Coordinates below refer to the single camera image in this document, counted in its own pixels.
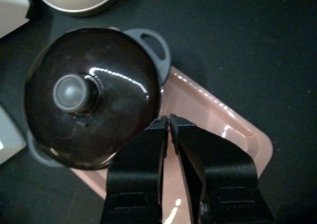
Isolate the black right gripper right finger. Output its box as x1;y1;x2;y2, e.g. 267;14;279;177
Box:
168;113;275;224

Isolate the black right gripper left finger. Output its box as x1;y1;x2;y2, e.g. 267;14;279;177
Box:
99;116;170;224

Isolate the pink plastic tray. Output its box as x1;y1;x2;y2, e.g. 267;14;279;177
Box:
71;66;275;224

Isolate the dark glossy pot lid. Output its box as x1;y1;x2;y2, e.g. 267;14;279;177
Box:
24;27;162;170

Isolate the light grey flat block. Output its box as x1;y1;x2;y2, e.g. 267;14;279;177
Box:
0;106;26;166

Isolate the grey toy pot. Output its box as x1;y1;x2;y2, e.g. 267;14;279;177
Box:
25;28;172;168

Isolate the white box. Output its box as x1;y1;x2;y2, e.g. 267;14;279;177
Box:
0;0;33;39

